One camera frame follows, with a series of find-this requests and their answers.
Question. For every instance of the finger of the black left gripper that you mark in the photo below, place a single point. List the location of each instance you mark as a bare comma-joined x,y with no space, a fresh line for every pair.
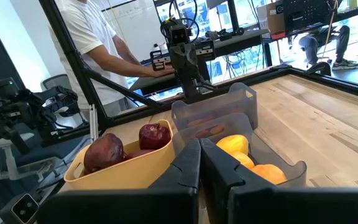
192,59
177,59

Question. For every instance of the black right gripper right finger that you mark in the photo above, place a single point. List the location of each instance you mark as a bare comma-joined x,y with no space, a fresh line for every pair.
291,205

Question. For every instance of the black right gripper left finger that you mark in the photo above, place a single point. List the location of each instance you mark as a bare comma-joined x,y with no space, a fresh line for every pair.
120,205

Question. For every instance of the yellow lemons and oranges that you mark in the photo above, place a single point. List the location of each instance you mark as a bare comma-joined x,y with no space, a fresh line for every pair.
269,173

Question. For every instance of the small orange pepper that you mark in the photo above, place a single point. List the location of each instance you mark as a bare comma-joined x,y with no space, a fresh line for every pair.
217,129

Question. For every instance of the black background robot arm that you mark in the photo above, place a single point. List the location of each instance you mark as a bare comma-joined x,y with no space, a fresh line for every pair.
17,109

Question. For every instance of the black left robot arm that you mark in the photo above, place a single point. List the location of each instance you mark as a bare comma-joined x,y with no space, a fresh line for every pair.
191,88

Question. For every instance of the black clamp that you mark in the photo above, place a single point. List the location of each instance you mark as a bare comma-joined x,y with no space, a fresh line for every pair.
217,35
238,31

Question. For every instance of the yellow plastic basket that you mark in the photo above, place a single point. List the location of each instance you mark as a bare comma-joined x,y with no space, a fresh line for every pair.
120,174

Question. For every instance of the grey translucent plastic basket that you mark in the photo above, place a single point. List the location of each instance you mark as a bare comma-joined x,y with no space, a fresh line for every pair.
295,174
228,99

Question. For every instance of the dark grey desk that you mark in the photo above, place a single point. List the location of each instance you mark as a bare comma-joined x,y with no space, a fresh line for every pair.
250,35

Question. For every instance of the whiteboard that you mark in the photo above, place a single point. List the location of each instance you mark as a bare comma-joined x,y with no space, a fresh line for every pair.
135,25

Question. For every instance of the cardboard box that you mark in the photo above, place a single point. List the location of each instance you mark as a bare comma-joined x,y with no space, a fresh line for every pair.
270,18

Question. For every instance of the person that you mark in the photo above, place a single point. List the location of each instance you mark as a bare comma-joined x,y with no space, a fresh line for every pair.
82,31
342,40

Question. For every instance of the black pegboard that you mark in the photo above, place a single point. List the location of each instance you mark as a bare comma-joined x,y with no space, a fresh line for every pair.
309,15

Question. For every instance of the tan wooden stick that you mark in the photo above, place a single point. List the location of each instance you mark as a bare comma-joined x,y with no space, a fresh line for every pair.
329,29

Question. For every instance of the yellow bottle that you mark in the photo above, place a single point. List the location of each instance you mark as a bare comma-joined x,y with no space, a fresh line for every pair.
353,3

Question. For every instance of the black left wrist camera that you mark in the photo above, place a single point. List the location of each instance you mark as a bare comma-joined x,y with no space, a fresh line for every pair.
179,33

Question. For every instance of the silver frame bracket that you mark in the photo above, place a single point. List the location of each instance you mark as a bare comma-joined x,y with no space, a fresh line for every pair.
93,124

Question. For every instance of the black table-level camera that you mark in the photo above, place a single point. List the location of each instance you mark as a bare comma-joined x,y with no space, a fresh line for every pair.
23,208

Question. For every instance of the black aluminium table frame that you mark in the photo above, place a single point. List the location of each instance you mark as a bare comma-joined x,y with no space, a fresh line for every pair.
73,62

